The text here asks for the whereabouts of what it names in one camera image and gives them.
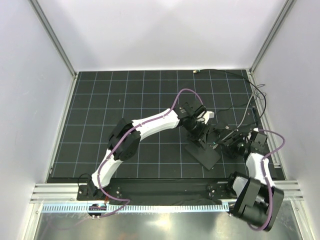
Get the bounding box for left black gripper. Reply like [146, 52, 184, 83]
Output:
[185, 117, 211, 151]

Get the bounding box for black network switch box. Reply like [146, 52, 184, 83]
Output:
[185, 141, 221, 170]

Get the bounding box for black ethernet cable silver plug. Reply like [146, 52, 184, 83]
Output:
[192, 69, 267, 126]

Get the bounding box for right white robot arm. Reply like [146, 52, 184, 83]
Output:
[220, 128, 285, 232]

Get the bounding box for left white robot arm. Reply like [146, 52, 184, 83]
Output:
[87, 99, 215, 200]

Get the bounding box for black grid mat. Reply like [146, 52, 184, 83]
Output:
[46, 70, 286, 180]

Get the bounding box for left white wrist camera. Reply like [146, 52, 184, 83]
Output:
[196, 111, 215, 124]

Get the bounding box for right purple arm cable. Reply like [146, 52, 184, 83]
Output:
[247, 128, 287, 232]

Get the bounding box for black power adapter cable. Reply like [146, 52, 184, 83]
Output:
[214, 83, 268, 133]

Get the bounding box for white slotted cable duct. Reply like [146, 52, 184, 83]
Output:
[41, 202, 229, 214]

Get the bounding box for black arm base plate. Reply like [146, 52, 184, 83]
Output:
[76, 176, 242, 203]

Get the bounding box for right aluminium frame post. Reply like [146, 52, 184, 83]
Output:
[249, 0, 296, 74]

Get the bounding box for aluminium frame post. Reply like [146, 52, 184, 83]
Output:
[28, 0, 77, 78]
[249, 0, 296, 74]

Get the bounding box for aluminium frame rail front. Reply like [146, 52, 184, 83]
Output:
[30, 180, 304, 203]

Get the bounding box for left aluminium frame post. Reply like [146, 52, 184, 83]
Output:
[28, 0, 77, 78]

